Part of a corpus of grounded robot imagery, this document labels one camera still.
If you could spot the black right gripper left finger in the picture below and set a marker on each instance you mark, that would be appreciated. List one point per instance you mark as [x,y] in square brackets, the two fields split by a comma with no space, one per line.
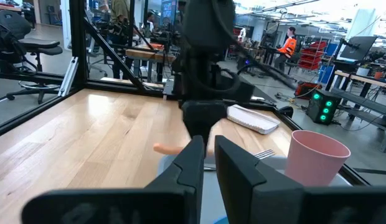
[168,202]

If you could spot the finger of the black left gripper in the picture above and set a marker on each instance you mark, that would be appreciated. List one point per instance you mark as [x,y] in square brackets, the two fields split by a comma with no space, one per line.
[215,118]
[194,118]

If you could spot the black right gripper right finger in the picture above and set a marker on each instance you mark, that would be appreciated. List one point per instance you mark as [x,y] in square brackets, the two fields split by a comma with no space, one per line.
[258,199]

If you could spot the blue plate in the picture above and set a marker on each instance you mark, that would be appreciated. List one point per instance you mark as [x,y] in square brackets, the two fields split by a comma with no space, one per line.
[220,221]

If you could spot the pink ribbed plastic cup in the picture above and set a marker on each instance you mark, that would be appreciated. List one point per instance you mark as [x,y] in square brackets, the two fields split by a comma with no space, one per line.
[314,161]

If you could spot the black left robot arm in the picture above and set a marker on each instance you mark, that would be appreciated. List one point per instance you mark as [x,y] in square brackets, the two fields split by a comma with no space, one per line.
[208,25]

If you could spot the black monitor on arm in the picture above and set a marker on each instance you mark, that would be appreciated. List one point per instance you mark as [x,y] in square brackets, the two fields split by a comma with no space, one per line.
[358,48]

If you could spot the white spiral notebook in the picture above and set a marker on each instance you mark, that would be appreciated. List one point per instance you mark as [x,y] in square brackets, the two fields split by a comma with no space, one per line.
[252,119]

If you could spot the wooden background table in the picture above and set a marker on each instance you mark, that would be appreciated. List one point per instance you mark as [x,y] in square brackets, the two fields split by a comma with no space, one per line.
[146,54]

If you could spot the person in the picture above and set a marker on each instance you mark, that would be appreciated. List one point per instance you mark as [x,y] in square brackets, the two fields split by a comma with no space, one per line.
[289,46]
[119,12]
[150,21]

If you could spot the red tool box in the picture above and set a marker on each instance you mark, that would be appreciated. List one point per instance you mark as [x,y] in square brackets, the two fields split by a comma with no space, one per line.
[306,88]

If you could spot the red shelf rack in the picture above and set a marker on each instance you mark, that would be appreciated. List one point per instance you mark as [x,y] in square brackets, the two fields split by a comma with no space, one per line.
[311,56]

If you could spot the computer tower green lights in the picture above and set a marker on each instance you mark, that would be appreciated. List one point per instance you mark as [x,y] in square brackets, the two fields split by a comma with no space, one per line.
[322,107]

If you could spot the long wooden desk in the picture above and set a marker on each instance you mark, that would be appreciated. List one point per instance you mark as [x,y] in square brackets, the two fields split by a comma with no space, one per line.
[367,81]

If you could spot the black office chair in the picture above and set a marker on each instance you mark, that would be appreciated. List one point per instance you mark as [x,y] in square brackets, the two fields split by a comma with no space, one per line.
[21,28]

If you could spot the silver frame bracket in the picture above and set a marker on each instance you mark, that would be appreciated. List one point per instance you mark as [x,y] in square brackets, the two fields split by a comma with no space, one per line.
[68,76]

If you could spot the black aluminium table frame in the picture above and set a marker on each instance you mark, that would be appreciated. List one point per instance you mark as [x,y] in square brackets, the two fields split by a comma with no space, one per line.
[78,46]

